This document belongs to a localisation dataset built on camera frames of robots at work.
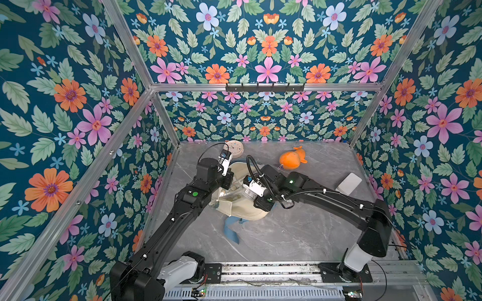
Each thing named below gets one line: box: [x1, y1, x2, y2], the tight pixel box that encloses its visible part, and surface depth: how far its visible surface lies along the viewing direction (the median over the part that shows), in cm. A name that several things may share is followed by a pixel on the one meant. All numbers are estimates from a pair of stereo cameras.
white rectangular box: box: [335, 172, 363, 196], surface depth 98 cm
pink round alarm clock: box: [223, 139, 245, 159], surface depth 117 cm
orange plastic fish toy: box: [279, 146, 309, 170], surface depth 104 cm
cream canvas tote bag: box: [209, 161, 269, 221], surface depth 83 cm
